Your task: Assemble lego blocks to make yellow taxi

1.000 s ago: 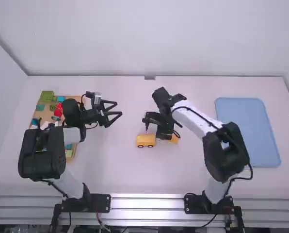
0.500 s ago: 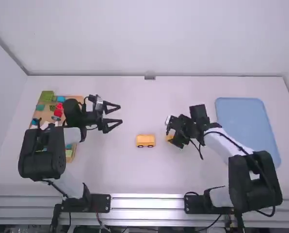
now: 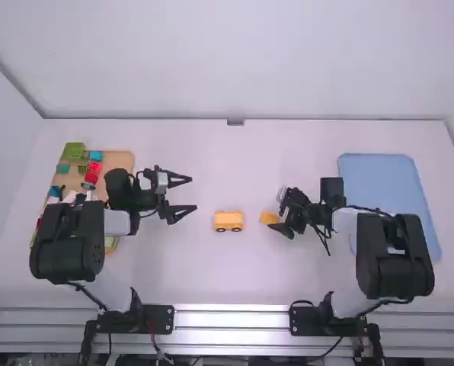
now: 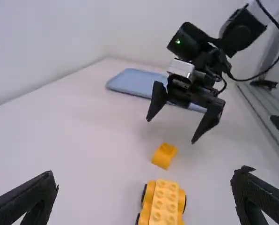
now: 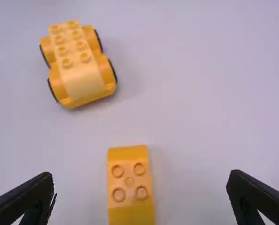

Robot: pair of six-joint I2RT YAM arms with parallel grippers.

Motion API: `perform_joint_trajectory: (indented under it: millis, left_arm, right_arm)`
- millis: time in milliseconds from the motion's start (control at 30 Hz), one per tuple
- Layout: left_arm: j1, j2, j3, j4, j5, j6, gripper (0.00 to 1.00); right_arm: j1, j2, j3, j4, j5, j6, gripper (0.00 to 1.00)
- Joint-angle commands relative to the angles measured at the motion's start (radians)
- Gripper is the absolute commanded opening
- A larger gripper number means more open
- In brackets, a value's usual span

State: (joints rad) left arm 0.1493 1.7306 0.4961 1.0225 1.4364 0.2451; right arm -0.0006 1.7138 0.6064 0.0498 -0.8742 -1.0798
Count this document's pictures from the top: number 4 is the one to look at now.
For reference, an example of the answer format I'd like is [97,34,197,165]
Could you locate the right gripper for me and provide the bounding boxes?
[146,22,233,122]

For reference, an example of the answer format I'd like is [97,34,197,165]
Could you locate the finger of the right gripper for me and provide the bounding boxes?
[191,101,225,144]

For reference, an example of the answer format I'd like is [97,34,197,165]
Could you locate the yellow toy brick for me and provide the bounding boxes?
[150,142,178,170]

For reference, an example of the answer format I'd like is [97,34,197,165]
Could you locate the yellow toy car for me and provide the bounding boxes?
[135,178,187,225]

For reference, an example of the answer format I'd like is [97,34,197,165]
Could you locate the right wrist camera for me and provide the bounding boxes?
[166,58,196,80]

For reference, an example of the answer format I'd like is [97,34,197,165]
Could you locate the black bracket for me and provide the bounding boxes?
[250,80,279,90]

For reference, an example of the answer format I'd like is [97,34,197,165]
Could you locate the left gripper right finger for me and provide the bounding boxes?
[230,165,279,225]

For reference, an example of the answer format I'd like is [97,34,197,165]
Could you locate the silver rails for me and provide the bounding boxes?
[237,82,279,160]

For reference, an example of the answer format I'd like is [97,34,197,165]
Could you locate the blue mat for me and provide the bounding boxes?
[105,67,207,112]

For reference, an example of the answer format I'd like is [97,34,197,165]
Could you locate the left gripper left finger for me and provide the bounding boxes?
[0,170,59,225]

